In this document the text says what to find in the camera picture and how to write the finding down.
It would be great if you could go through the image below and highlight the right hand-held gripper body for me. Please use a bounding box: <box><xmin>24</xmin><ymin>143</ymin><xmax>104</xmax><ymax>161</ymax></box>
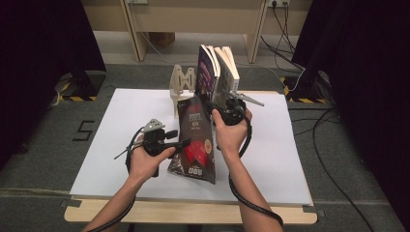
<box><xmin>211</xmin><ymin>91</ymin><xmax>266</xmax><ymax>127</ymax></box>

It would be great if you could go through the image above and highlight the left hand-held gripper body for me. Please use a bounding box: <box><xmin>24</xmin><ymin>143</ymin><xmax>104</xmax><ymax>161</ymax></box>
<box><xmin>140</xmin><ymin>118</ymin><xmax>171</xmax><ymax>179</ymax></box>

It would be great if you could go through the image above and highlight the black magazine with red print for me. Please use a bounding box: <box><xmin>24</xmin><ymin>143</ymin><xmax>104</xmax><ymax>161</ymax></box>
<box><xmin>166</xmin><ymin>95</ymin><xmax>218</xmax><ymax>186</ymax></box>

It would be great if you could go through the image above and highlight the white magazine with picture grid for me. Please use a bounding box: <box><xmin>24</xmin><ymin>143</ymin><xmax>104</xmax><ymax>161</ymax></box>
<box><xmin>214</xmin><ymin>45</ymin><xmax>241</xmax><ymax>104</ymax></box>

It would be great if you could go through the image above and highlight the beige expandable book rack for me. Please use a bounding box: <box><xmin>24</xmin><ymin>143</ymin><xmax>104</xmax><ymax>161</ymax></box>
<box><xmin>168</xmin><ymin>64</ymin><xmax>198</xmax><ymax>120</ymax></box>

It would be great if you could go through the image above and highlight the person's right hand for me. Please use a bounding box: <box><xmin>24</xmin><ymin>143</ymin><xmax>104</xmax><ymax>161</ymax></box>
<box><xmin>211</xmin><ymin>107</ymin><xmax>253</xmax><ymax>157</ymax></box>

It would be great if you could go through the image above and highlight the person's left hand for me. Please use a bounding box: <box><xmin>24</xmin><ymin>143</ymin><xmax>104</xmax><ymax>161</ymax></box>
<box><xmin>127</xmin><ymin>144</ymin><xmax>177</xmax><ymax>184</ymax></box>

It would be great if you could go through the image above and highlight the white board sheet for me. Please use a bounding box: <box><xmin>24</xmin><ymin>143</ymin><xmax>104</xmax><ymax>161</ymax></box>
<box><xmin>69</xmin><ymin>88</ymin><xmax>314</xmax><ymax>207</ymax></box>

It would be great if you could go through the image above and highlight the black stand base hazard tape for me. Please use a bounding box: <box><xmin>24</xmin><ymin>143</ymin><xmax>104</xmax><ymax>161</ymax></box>
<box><xmin>279</xmin><ymin>69</ymin><xmax>333</xmax><ymax>104</ymax></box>
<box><xmin>54</xmin><ymin>69</ymin><xmax>107</xmax><ymax>102</ymax></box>

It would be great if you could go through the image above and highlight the brown cardboard box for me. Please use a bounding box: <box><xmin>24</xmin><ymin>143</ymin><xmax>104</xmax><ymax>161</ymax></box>
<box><xmin>148</xmin><ymin>32</ymin><xmax>177</xmax><ymax>48</ymax></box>

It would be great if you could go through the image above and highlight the beige wooden desk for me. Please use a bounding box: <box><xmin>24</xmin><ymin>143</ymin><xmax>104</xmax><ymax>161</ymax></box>
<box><xmin>81</xmin><ymin>0</ymin><xmax>313</xmax><ymax>65</ymax></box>

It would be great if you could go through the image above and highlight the black tape piece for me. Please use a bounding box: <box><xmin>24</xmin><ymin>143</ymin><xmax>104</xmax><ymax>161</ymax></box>
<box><xmin>59</xmin><ymin>198</ymin><xmax>82</xmax><ymax>208</ymax></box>
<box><xmin>303</xmin><ymin>206</ymin><xmax>326</xmax><ymax>218</ymax></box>

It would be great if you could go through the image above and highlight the black curtain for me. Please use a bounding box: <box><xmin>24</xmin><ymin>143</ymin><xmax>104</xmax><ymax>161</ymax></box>
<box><xmin>0</xmin><ymin>0</ymin><xmax>107</xmax><ymax>168</ymax></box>
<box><xmin>291</xmin><ymin>0</ymin><xmax>410</xmax><ymax>223</ymax></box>

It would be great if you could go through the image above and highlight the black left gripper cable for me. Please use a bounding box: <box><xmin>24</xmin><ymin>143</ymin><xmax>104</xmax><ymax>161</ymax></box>
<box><xmin>86</xmin><ymin>127</ymin><xmax>147</xmax><ymax>232</ymax></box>

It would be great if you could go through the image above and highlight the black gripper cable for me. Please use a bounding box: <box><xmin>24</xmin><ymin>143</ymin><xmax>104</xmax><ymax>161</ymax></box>
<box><xmin>86</xmin><ymin>127</ymin><xmax>147</xmax><ymax>232</ymax></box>
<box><xmin>228</xmin><ymin>110</ymin><xmax>284</xmax><ymax>226</ymax></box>

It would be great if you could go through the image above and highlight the thick black floor cable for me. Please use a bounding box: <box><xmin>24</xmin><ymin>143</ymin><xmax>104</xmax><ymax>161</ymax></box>
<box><xmin>259</xmin><ymin>36</ymin><xmax>306</xmax><ymax>72</ymax></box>

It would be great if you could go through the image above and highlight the thin black floor cable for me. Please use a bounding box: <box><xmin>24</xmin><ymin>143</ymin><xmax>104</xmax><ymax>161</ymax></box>
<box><xmin>288</xmin><ymin>107</ymin><xmax>342</xmax><ymax>137</ymax></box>

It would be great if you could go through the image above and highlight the thin white floor cable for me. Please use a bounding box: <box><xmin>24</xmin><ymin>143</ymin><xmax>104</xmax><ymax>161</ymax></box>
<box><xmin>139</xmin><ymin>30</ymin><xmax>306</xmax><ymax>88</ymax></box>

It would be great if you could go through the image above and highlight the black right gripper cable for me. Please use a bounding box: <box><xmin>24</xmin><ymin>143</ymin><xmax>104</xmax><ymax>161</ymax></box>
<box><xmin>228</xmin><ymin>110</ymin><xmax>284</xmax><ymax>226</ymax></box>

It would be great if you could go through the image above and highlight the thin black power cable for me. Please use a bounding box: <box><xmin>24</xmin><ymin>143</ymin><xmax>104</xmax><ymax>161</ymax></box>
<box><xmin>271</xmin><ymin>3</ymin><xmax>298</xmax><ymax>55</ymax></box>

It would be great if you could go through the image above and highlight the long black floor cable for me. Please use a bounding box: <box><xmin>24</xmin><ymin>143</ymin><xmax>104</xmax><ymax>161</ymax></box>
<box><xmin>310</xmin><ymin>108</ymin><xmax>376</xmax><ymax>232</ymax></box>

